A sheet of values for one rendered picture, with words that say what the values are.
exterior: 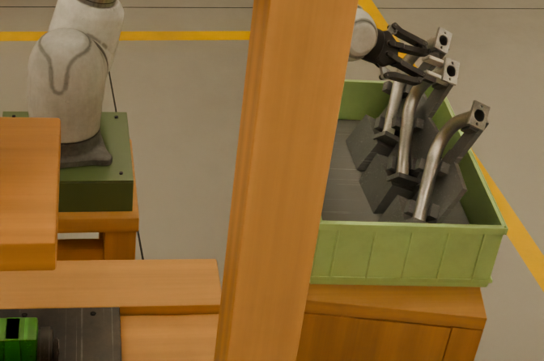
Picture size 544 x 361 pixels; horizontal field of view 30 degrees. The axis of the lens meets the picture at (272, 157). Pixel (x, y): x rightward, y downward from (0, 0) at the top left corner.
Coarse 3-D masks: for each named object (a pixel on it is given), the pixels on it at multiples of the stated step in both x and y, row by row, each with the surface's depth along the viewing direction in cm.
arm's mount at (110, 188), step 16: (16, 112) 239; (112, 112) 243; (112, 128) 237; (128, 128) 238; (112, 144) 232; (128, 144) 232; (128, 160) 227; (64, 176) 219; (80, 176) 220; (96, 176) 220; (112, 176) 221; (128, 176) 222; (64, 192) 219; (80, 192) 220; (96, 192) 221; (112, 192) 222; (128, 192) 222; (64, 208) 222; (80, 208) 223; (96, 208) 223; (112, 208) 224; (128, 208) 225
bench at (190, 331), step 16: (128, 320) 193; (144, 320) 193; (160, 320) 194; (176, 320) 194; (192, 320) 195; (208, 320) 195; (128, 336) 189; (144, 336) 190; (160, 336) 190; (176, 336) 190; (192, 336) 191; (208, 336) 191; (128, 352) 186; (144, 352) 186; (160, 352) 187; (176, 352) 187; (192, 352) 187; (208, 352) 188
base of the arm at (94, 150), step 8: (96, 136) 225; (64, 144) 220; (72, 144) 220; (80, 144) 221; (88, 144) 223; (96, 144) 225; (64, 152) 220; (72, 152) 221; (80, 152) 222; (88, 152) 223; (96, 152) 224; (104, 152) 225; (64, 160) 221; (72, 160) 222; (80, 160) 222; (88, 160) 223; (96, 160) 223; (104, 160) 223; (112, 160) 225
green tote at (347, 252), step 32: (352, 96) 266; (384, 96) 267; (480, 192) 232; (320, 224) 211; (352, 224) 212; (384, 224) 213; (416, 224) 215; (448, 224) 216; (480, 224) 231; (320, 256) 217; (352, 256) 218; (384, 256) 218; (416, 256) 219; (448, 256) 220; (480, 256) 221
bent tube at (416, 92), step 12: (444, 60) 227; (444, 72) 226; (456, 72) 228; (420, 84) 234; (432, 84) 234; (456, 84) 227; (408, 96) 237; (420, 96) 237; (408, 108) 236; (408, 120) 236; (408, 132) 235; (408, 144) 234; (408, 156) 233; (396, 168) 233; (408, 168) 232
